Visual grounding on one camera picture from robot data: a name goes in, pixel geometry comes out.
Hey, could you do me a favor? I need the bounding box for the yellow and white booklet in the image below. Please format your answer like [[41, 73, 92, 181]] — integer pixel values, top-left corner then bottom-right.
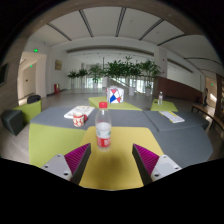
[[158, 110, 186, 124]]

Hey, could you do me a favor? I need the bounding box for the wooden shelf unit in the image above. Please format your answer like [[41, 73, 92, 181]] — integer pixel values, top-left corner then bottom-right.
[[215, 73, 224, 118]]

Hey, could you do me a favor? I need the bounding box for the green block seat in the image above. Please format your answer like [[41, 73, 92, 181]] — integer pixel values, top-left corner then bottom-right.
[[12, 99, 43, 125]]

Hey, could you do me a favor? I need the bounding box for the framed wall picture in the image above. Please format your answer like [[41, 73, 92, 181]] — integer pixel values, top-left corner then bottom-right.
[[54, 59, 63, 71]]

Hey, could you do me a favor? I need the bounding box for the colourful printed magazine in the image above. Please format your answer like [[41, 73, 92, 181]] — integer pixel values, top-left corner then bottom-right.
[[63, 105, 96, 120]]

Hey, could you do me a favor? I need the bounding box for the group of potted green plants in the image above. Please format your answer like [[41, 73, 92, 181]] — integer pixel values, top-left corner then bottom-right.
[[67, 55, 162, 98]]

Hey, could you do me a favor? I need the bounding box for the person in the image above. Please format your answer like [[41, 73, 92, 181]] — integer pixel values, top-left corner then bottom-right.
[[202, 87, 209, 108]]

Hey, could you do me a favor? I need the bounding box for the wooden bench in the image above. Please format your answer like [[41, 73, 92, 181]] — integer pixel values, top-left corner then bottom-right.
[[191, 103, 224, 131]]

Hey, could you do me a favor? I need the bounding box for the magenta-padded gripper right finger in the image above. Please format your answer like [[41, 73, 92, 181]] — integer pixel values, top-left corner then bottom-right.
[[131, 143, 183, 185]]

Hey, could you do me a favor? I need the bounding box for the red and white mug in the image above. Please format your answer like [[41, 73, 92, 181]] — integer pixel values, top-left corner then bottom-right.
[[72, 111, 89, 128]]

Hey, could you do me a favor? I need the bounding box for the black bag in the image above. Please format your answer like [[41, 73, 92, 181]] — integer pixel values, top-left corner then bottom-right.
[[26, 94, 42, 105]]

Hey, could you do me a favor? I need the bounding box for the small clear drink bottle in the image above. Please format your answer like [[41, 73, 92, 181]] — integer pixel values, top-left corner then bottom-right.
[[157, 91, 164, 106]]

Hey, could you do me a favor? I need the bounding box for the clear red-capped water bottle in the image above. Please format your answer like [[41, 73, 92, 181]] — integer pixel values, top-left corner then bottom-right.
[[95, 101, 113, 152]]

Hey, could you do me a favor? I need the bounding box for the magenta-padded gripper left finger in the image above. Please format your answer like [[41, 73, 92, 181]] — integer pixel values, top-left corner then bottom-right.
[[40, 142, 92, 185]]

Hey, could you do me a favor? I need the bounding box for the red blue white patterned cube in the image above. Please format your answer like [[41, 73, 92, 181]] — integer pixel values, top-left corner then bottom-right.
[[106, 85, 125, 105]]

